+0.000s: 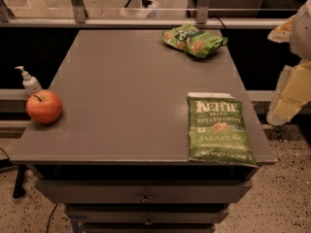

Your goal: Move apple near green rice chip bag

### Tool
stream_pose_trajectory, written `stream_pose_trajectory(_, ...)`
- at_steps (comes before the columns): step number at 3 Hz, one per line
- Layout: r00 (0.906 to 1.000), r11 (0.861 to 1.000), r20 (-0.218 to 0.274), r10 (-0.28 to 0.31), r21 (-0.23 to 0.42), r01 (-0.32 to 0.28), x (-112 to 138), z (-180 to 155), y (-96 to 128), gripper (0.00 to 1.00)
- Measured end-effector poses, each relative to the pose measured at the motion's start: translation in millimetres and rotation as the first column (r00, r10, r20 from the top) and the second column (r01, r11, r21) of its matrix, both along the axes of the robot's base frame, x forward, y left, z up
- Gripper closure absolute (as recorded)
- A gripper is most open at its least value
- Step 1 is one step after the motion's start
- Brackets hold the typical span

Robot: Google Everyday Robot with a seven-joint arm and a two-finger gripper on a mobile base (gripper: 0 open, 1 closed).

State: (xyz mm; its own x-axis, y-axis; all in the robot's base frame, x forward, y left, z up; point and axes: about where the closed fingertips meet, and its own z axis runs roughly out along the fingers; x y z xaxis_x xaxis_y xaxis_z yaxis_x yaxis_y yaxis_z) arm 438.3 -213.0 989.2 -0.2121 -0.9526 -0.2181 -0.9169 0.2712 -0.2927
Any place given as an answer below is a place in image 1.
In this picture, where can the black stand leg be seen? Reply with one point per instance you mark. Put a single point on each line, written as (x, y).
(18, 189)

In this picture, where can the green rice chip bag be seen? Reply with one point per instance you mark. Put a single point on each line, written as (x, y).
(192, 40)

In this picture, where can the metal railing frame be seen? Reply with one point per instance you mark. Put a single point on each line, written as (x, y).
(211, 14)

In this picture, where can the red apple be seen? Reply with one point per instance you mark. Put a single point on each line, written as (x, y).
(44, 107)

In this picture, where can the grey drawer cabinet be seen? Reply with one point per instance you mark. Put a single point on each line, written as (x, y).
(118, 156)

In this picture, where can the white pump dispenser bottle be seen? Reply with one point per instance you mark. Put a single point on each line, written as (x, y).
(30, 83)

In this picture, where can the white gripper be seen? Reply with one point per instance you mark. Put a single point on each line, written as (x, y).
(302, 33)

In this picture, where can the green Kettle jalapeno chip bag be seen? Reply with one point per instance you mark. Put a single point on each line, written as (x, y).
(217, 131)

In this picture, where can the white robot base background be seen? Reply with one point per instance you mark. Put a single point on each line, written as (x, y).
(139, 9)

